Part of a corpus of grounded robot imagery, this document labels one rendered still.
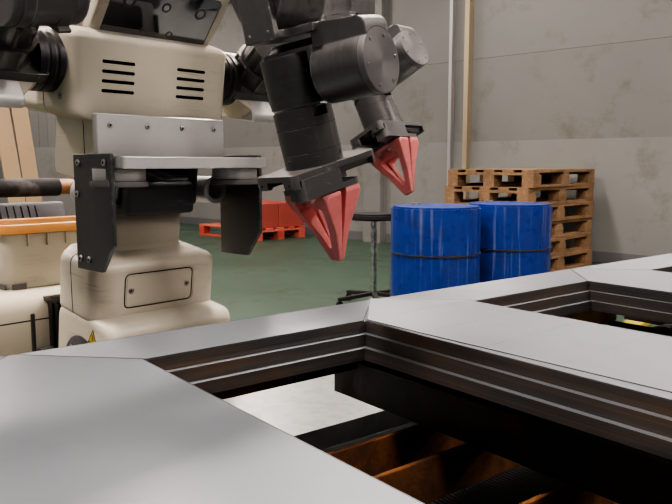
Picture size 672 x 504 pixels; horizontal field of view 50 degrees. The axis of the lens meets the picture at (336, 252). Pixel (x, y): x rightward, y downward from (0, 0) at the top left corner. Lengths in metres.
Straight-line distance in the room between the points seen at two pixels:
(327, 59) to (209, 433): 0.33
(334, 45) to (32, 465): 0.40
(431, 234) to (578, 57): 4.56
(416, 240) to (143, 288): 3.00
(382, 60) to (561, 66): 7.68
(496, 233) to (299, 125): 3.75
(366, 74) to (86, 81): 0.55
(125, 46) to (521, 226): 3.50
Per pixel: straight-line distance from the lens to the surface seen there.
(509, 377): 0.68
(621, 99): 7.99
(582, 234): 7.72
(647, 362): 0.70
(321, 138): 0.67
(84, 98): 1.08
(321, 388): 1.15
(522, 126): 8.45
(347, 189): 0.68
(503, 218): 4.36
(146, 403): 0.56
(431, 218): 3.99
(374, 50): 0.63
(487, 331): 0.78
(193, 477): 0.43
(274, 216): 9.97
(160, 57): 1.14
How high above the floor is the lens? 1.03
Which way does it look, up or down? 7 degrees down
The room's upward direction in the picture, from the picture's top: straight up
